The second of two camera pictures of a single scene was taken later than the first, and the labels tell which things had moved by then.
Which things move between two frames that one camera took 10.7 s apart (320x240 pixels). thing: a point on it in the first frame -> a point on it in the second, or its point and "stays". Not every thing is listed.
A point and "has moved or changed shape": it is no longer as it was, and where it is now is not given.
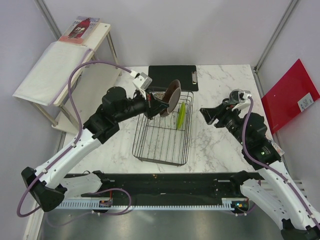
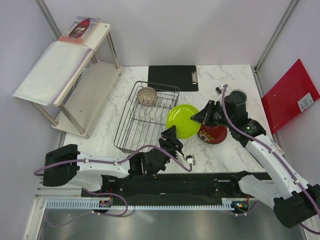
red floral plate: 172,97 -> 212,135
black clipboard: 162,76 stays
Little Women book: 280,151 stays
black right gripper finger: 210,114 -> 202,115
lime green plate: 181,115 has moved or changed shape
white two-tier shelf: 88,85 stays
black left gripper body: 149,110 -> 175,146
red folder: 291,95 stays
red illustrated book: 80,30 stays
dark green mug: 233,98 has moved or changed shape
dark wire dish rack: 165,140 has moved or changed shape
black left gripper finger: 162,107 -> 170,134
